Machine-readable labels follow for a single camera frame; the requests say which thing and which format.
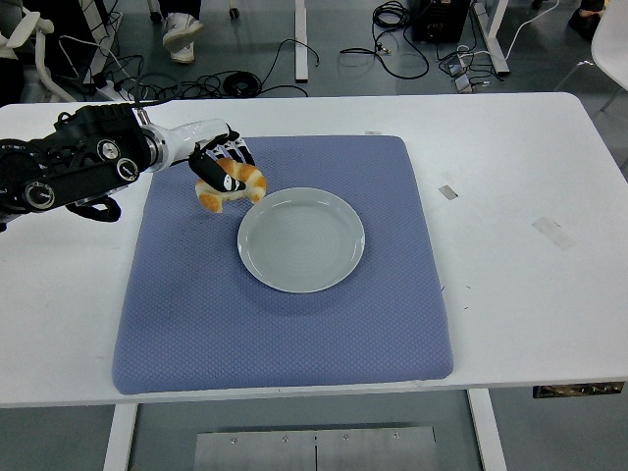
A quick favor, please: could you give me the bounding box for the grey metal plate with screws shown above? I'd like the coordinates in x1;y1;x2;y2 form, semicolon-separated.
193;426;440;471

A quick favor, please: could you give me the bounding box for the white cable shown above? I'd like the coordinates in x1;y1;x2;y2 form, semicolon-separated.
503;0;537;61

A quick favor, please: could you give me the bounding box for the long black cable bundle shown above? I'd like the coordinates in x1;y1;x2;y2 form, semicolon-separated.
338;0;432;79

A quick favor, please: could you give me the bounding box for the white table leg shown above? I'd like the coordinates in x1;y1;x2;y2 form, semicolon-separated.
101;404;138;471
466;389;507;471

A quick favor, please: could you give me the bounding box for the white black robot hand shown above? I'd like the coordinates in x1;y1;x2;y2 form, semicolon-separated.
164;118;256;193

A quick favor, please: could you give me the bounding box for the white tubular frame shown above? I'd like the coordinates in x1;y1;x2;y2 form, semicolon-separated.
0;9;78;104

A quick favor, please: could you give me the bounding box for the coiled black cable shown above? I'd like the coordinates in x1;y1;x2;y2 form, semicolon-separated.
222;71;260;98

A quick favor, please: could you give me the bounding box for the dark metal bracket under table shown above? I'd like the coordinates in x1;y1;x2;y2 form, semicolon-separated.
533;381;625;399

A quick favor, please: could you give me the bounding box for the orange white croissant bread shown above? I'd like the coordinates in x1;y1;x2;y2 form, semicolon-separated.
194;157;269;214

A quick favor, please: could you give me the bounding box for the large clear tape piece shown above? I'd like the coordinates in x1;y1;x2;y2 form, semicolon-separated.
531;216;576;251

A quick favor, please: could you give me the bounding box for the grey round plate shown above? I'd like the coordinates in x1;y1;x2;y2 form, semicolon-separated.
236;186;367;294

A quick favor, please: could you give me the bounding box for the white chair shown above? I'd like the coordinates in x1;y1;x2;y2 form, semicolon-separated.
553;4;628;112

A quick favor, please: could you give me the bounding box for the white floor beam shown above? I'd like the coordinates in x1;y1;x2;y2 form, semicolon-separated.
293;0;309;82

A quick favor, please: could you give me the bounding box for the person's foot in dark shoe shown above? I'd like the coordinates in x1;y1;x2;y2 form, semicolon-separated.
566;0;609;43

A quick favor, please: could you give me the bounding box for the black equipment box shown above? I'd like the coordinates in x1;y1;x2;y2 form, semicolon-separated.
410;0;472;43

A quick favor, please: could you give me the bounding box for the blue quilted mat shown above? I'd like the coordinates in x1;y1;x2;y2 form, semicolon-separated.
111;134;454;396

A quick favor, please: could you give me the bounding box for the white desk leg with foot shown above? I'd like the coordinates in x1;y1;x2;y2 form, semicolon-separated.
473;0;511;76

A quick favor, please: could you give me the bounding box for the person's foot in white shoe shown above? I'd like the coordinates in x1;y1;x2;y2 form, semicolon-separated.
160;12;204;50
169;41;196;64

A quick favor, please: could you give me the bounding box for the white power strip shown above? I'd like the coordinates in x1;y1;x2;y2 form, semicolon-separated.
94;79;130;103

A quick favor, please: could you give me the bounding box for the thin black cable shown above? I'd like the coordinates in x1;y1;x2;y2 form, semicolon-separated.
257;38;321;98

